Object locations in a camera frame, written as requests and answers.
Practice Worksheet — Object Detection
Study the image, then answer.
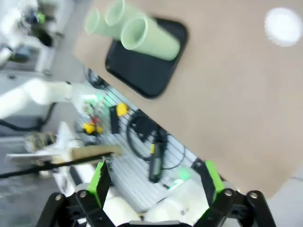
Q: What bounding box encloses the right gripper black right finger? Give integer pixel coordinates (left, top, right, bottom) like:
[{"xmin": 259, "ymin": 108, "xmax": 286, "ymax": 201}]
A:
[{"xmin": 191, "ymin": 160, "xmax": 277, "ymax": 227}]

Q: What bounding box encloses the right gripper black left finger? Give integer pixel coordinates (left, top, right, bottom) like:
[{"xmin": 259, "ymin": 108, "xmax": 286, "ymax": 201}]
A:
[{"xmin": 35, "ymin": 158, "xmax": 114, "ymax": 227}]

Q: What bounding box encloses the pale green plastic cup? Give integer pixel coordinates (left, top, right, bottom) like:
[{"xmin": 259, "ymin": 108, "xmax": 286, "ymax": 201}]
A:
[
  {"xmin": 84, "ymin": 9, "xmax": 124, "ymax": 41},
  {"xmin": 120, "ymin": 17, "xmax": 181, "ymax": 61},
  {"xmin": 105, "ymin": 0, "xmax": 153, "ymax": 27}
]

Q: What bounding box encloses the grey grooved base platform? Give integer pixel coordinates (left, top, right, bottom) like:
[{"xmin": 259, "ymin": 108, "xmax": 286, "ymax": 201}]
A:
[{"xmin": 75, "ymin": 85, "xmax": 204, "ymax": 213}]

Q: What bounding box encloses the thin black rod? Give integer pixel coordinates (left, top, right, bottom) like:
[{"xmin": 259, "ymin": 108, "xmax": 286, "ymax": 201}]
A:
[{"xmin": 0, "ymin": 152, "xmax": 112, "ymax": 179}]

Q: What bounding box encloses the black handheld control device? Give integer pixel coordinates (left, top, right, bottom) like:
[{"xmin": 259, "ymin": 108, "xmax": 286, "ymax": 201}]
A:
[{"xmin": 148, "ymin": 131, "xmax": 169, "ymax": 183}]

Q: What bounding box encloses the black mounting plate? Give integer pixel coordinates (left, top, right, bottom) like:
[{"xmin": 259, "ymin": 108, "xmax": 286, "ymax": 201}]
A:
[{"xmin": 131, "ymin": 115, "xmax": 158, "ymax": 142}]

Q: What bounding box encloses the yellow block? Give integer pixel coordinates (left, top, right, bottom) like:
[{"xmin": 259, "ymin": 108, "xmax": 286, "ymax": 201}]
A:
[{"xmin": 116, "ymin": 103, "xmax": 130, "ymax": 117}]

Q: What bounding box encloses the black plastic tray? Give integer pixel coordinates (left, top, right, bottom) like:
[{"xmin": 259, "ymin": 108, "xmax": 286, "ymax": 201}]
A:
[{"xmin": 105, "ymin": 16, "xmax": 189, "ymax": 99}]

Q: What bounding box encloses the white scalloped paper coaster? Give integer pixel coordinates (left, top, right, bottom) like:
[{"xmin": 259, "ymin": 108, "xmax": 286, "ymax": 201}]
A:
[{"xmin": 264, "ymin": 7, "xmax": 303, "ymax": 47}]

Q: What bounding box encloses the black handheld tool with cable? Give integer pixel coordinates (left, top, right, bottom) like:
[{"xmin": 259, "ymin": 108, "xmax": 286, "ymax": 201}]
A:
[{"xmin": 126, "ymin": 111, "xmax": 190, "ymax": 171}]

